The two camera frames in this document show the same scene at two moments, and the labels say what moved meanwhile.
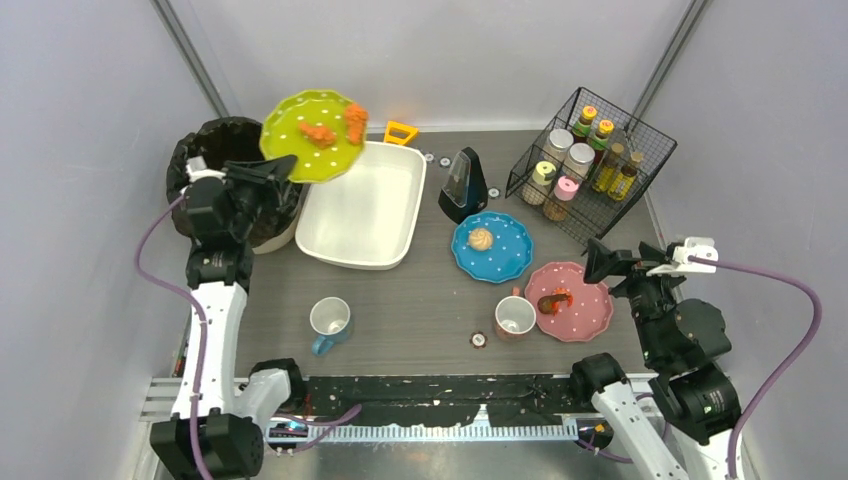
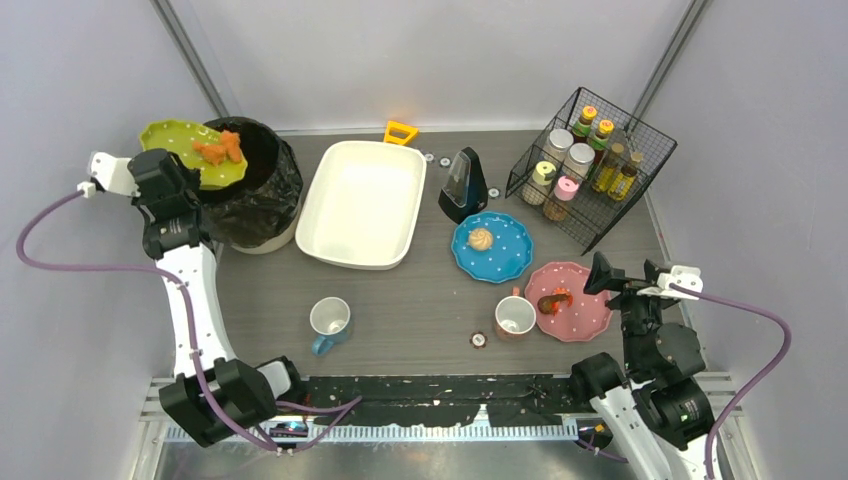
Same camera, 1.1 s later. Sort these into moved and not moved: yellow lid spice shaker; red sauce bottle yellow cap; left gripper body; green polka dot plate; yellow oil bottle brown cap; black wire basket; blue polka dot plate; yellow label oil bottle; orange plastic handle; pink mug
Moved: left gripper body; yellow oil bottle brown cap; green polka dot plate
Not moved: orange plastic handle; black wire basket; pink mug; red sauce bottle yellow cap; blue polka dot plate; yellow label oil bottle; yellow lid spice shaker
